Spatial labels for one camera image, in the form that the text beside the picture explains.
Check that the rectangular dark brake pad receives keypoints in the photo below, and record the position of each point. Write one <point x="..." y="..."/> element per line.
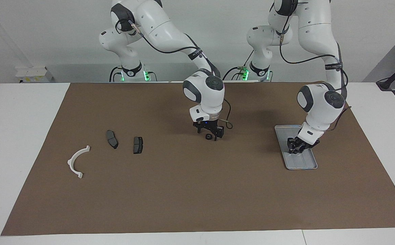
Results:
<point x="138" y="145"/>

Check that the large black bearing gear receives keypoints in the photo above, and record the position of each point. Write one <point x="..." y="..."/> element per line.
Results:
<point x="209" y="137"/>

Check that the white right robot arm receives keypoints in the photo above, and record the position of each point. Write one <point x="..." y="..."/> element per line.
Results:
<point x="204" y="92"/>

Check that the curved dark brake pad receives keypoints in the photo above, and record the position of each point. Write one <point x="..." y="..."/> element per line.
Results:
<point x="111" y="137"/>

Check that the brown table mat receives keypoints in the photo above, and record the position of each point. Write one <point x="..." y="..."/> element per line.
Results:
<point x="197" y="187"/>

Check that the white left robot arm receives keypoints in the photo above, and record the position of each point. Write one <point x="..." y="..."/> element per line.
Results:
<point x="320" y="105"/>

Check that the white power strip box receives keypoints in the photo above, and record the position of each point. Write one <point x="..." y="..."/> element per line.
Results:
<point x="31" y="73"/>

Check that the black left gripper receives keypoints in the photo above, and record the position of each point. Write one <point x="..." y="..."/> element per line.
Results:
<point x="308" y="143"/>

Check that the silver metal tray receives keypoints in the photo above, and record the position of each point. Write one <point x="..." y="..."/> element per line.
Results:
<point x="306" y="163"/>

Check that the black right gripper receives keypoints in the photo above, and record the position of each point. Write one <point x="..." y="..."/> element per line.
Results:
<point x="207" y="124"/>

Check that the white semicircular plastic bracket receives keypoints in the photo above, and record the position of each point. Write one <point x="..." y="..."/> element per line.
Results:
<point x="70" y="164"/>

